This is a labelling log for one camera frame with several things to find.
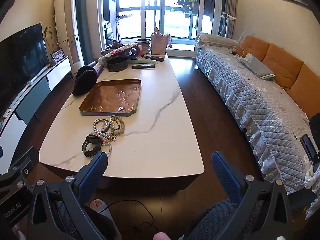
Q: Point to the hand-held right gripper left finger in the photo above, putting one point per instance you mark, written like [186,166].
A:
[93,172]

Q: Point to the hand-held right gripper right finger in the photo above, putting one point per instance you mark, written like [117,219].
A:
[225,177]

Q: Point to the black and green wristwatch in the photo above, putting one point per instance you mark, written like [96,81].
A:
[93,140]

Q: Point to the copper metal tray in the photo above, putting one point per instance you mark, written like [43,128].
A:
[112,97]

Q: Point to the person's right hand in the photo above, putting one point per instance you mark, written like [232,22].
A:
[162,237]

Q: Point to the person's foot in slipper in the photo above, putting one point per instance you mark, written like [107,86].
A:
[98,205]

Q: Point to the person's right leg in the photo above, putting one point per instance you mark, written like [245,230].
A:
[212,220]

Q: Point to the person's leg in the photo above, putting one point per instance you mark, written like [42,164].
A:
[105,226]
[212,220]

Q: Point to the person's left leg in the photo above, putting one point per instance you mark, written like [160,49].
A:
[105,226]

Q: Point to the smartphone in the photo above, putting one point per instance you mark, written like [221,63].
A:
[310,150]

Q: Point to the black fabric hat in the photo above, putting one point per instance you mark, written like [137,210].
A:
[83,80]

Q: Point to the white and teal TV cabinet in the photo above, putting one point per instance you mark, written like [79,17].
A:
[32,95]

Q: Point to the rolled purple mat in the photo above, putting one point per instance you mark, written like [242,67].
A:
[97,66]

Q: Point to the dark round box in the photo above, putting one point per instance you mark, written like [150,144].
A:
[117,64]

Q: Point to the flat grey box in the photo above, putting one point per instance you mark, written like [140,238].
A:
[257,67]

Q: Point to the orange sofa cushion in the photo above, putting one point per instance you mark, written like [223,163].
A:
[307,92]
[253,47]
[282,65]

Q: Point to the dry plant in vase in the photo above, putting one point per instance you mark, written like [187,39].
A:
[52,61]

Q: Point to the woven hand fan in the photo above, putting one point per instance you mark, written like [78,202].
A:
[120,50]

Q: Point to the slim black remote control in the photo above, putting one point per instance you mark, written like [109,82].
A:
[157,58]

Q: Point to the flat screen television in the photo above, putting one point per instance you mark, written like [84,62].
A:
[20,65]

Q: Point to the purple ceramic bowl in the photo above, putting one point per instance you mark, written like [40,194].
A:
[144,44]

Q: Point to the pink paper bag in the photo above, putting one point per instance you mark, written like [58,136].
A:
[160,43]

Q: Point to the tall white air conditioner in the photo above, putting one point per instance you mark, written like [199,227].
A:
[70,25]

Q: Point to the white floor stand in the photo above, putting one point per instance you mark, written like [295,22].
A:
[226,25]

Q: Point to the dark green curtain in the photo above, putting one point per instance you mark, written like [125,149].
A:
[87,17]

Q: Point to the glass balcony door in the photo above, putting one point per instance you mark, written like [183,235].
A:
[155,17]

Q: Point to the small photo frame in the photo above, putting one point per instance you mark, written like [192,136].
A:
[58,54]

